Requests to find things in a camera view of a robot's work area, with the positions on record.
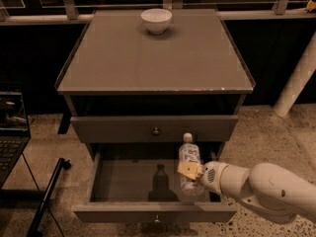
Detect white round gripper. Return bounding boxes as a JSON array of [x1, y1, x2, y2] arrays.
[[178, 161, 228, 195]]

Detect clear plastic bottle blue label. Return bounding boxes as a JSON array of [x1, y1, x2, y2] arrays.
[[178, 132, 203, 198]]

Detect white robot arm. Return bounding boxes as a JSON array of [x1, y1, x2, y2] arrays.
[[178, 161, 316, 224]]

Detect closed grey upper drawer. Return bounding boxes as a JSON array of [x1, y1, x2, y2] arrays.
[[71, 116, 238, 143]]

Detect metal upper drawer knob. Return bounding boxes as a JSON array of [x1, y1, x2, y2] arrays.
[[152, 127, 160, 136]]

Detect metal drawer knob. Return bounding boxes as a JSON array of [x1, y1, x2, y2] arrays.
[[154, 215, 161, 223], [152, 127, 160, 136]]

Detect metal middle drawer knob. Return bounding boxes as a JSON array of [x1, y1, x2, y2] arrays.
[[154, 215, 161, 223]]

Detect open grey middle drawer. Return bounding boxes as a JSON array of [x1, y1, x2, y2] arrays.
[[74, 143, 237, 223]]

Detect grey drawer cabinet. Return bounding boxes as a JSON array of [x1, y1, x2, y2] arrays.
[[54, 7, 257, 224]]

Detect black metal stand bar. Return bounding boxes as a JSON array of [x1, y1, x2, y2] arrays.
[[26, 158, 71, 237]]

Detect white diagonal pole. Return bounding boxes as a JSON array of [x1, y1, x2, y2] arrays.
[[273, 33, 316, 118]]

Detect white ceramic bowl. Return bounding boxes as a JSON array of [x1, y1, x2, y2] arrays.
[[141, 9, 173, 35]]

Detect black laptop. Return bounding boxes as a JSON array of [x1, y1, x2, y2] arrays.
[[0, 82, 31, 188]]

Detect metal window railing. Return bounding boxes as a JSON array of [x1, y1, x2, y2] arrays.
[[0, 0, 316, 25]]

